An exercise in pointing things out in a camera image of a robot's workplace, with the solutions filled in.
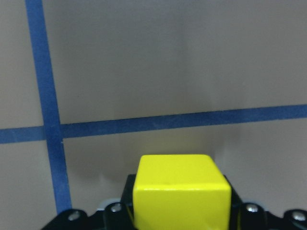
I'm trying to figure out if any yellow block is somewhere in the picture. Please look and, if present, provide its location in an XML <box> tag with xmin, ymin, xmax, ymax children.
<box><xmin>132</xmin><ymin>154</ymin><xmax>231</xmax><ymax>230</ymax></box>

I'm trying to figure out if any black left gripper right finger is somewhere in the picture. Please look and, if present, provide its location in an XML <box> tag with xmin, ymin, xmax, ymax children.
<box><xmin>224</xmin><ymin>174</ymin><xmax>243</xmax><ymax>230</ymax></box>

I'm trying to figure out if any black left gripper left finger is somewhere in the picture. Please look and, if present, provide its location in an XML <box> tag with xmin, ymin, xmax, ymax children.
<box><xmin>120</xmin><ymin>174</ymin><xmax>136</xmax><ymax>230</ymax></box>

